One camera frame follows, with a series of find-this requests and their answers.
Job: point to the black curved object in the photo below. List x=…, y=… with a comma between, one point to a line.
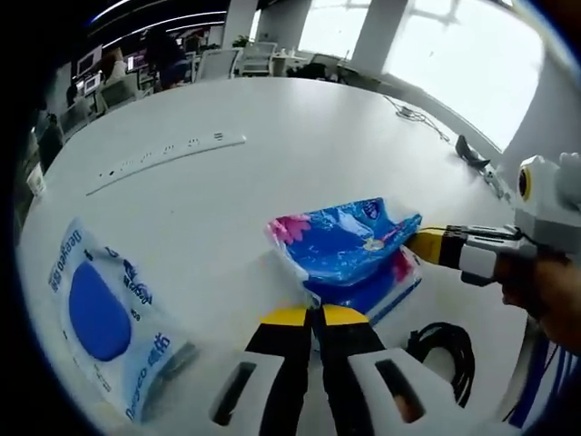
x=469, y=152

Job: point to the blue tissue pack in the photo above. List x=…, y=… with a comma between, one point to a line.
x=345, y=254

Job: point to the white office chair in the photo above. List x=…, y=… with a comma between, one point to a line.
x=218, y=63
x=258, y=56

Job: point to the person's right hand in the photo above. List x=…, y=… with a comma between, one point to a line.
x=554, y=295

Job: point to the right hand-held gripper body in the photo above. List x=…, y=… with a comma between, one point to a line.
x=549, y=204

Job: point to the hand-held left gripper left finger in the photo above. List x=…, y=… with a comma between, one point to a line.
x=281, y=372

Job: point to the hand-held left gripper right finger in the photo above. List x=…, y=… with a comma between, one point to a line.
x=349, y=372

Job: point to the white power strip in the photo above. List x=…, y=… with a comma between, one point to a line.
x=168, y=159

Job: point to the floral paper cup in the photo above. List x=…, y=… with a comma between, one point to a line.
x=36, y=182

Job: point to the person's blue striped clothing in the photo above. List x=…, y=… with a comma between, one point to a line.
x=549, y=381

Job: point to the small white adapter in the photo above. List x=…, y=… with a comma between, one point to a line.
x=497, y=181

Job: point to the blue wet wipes pack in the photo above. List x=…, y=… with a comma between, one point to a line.
x=97, y=313

